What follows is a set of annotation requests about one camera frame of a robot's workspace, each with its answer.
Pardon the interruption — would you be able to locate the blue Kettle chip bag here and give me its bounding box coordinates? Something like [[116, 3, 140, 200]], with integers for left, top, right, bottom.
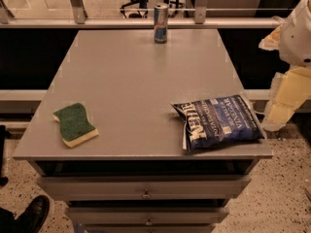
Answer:
[[172, 94, 266, 151]]

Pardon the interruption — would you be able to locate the grey top drawer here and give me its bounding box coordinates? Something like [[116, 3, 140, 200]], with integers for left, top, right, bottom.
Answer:
[[38, 175, 251, 201]]

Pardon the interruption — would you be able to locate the green and yellow sponge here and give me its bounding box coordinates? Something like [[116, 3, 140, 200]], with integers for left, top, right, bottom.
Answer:
[[53, 103, 99, 148]]

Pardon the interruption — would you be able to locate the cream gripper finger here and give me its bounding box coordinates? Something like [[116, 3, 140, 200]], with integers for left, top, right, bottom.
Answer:
[[262, 66, 311, 131], [259, 26, 282, 50]]

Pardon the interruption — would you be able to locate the grey bottom drawer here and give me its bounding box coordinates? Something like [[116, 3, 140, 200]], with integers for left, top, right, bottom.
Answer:
[[86, 225, 215, 233]]

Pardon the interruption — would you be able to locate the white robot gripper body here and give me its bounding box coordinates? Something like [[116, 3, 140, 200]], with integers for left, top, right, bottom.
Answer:
[[279, 0, 311, 67]]

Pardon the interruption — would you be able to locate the Red Bull can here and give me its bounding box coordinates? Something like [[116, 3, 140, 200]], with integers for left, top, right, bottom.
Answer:
[[154, 3, 168, 44]]

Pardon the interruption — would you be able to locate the grey drawer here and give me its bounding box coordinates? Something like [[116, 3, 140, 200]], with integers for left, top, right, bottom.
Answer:
[[86, 225, 215, 233], [38, 175, 251, 201], [66, 207, 228, 226]]

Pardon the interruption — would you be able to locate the metal railing with glass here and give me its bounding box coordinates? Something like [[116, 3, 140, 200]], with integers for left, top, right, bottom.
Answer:
[[0, 0, 285, 29]]

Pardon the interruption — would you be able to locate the grey middle drawer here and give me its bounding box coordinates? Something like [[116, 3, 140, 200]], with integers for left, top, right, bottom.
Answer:
[[66, 207, 228, 226]]

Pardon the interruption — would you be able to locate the black office chair base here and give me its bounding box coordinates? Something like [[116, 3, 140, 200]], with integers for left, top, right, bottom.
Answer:
[[120, 0, 183, 19]]

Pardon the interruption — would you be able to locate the black leather shoe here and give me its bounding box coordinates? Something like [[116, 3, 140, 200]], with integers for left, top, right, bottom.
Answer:
[[16, 195, 50, 233]]

